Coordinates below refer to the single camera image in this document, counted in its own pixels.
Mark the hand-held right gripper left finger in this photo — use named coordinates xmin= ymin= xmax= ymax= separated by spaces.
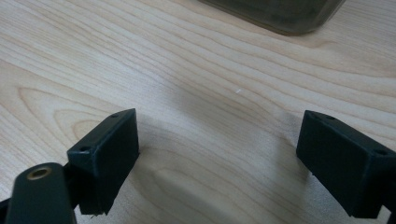
xmin=66 ymin=107 xmax=140 ymax=217

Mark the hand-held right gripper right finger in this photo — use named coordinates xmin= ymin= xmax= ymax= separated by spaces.
xmin=295 ymin=109 xmax=396 ymax=219

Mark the dark translucent storage box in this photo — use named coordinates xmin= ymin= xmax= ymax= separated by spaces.
xmin=199 ymin=0 xmax=347 ymax=35

